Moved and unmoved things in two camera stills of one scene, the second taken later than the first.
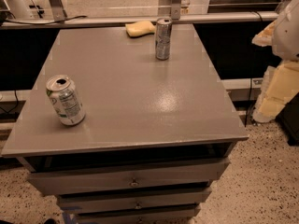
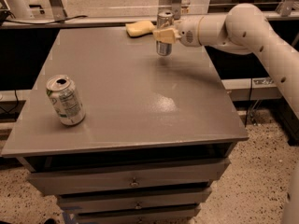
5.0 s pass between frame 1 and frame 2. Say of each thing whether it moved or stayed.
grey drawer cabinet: stayed
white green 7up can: stayed
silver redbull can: moved
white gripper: moved
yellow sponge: stayed
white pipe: stayed
